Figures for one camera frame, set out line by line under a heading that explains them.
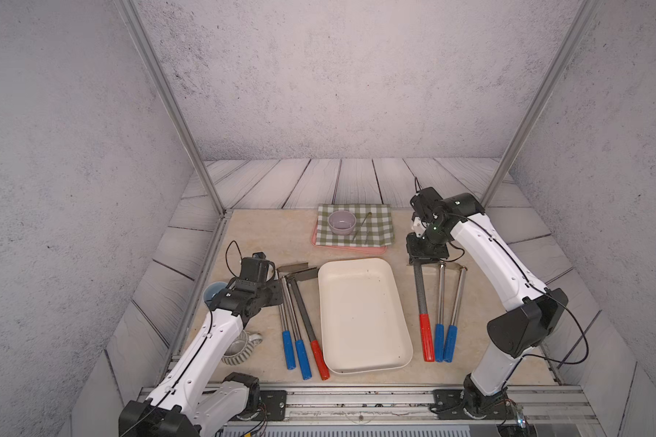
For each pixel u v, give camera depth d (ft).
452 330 2.80
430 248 2.15
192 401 1.34
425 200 2.06
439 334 2.77
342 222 3.66
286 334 2.78
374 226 3.77
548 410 2.39
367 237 3.54
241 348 2.53
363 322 2.91
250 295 1.88
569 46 2.49
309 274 3.20
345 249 3.52
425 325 2.24
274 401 2.40
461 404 2.36
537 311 1.41
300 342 2.72
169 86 2.78
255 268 2.01
